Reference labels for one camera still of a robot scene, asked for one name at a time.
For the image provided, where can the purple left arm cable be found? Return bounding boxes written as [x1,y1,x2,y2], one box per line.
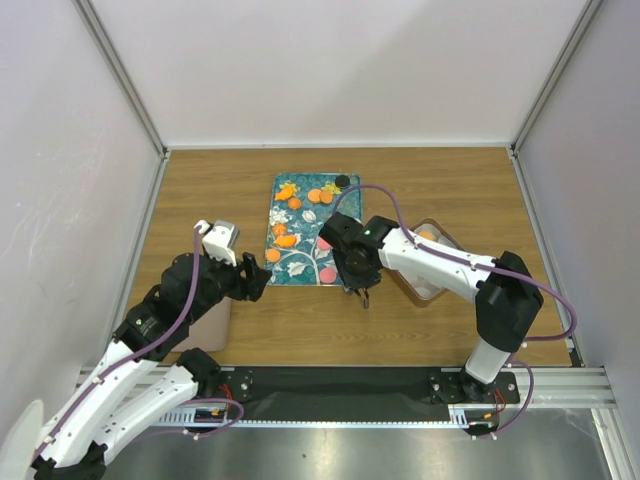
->
[24,224,245,476]

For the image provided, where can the orange flower cookie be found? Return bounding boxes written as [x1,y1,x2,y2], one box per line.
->
[272,223,287,236]

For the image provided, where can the orange fish cookie middle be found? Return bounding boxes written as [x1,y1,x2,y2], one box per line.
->
[274,235,298,248]

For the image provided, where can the pink sandwich cookie upper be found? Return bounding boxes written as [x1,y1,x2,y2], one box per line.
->
[317,237,332,251]

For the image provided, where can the brown cookie tin box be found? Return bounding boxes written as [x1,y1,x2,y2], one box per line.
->
[388,217,463,308]

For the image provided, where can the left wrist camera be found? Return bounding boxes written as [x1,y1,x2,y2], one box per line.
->
[194,220,240,266]

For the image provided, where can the plain orange round cookie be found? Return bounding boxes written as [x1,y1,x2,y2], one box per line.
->
[319,191,333,205]

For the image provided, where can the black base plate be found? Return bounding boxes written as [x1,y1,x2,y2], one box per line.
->
[221,366,521,423]

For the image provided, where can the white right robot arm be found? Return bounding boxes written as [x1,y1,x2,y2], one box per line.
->
[309,212,544,402]

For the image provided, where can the pink sandwich cookie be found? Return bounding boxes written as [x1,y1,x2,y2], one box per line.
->
[319,267,337,284]
[317,237,332,251]

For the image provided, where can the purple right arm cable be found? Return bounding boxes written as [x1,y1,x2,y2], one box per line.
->
[332,183,579,441]

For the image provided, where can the aluminium frame rail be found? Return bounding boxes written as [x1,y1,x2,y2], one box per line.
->
[83,366,616,433]

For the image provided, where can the orange fish cookie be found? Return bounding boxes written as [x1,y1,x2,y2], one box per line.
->
[274,186,296,201]
[274,235,298,248]

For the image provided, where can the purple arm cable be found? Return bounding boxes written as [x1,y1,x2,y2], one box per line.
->
[24,224,245,476]
[332,183,579,441]

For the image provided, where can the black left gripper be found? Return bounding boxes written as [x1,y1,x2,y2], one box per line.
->
[185,247,272,323]

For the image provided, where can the teal floral serving tray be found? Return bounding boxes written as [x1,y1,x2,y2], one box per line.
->
[265,172,363,287]

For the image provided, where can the orange shell cookie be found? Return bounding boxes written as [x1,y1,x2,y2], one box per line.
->
[265,248,281,263]

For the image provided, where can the orange swirl cookie top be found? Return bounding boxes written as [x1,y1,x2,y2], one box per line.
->
[288,198,302,210]

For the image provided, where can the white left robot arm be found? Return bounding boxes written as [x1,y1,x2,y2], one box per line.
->
[31,253,272,479]

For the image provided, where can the orange fish cookie top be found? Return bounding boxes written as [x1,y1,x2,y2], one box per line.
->
[274,186,296,201]

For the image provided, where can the pink sandwich cookie lower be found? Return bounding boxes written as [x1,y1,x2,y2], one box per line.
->
[319,267,337,284]

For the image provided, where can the black sandwich cookie top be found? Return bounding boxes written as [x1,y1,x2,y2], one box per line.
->
[334,175,351,190]

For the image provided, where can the orange sandwich cookie top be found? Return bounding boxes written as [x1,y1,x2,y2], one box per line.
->
[307,189,322,204]

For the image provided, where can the beige tin lid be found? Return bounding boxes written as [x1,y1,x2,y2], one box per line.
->
[171,298,232,353]

